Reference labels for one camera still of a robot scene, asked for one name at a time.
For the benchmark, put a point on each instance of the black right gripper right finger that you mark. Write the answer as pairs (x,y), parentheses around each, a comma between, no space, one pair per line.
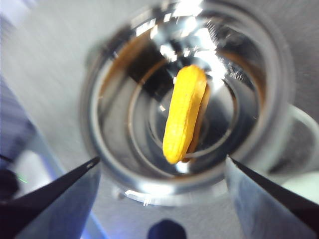
(294,203)

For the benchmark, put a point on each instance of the yellow corn cob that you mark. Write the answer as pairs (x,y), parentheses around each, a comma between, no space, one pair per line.
(184,112)

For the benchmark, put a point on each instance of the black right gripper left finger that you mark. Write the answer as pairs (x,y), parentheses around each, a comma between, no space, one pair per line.
(37,199)

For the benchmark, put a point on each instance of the pale green electric steamer pot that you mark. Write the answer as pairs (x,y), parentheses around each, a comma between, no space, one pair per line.
(119,139)

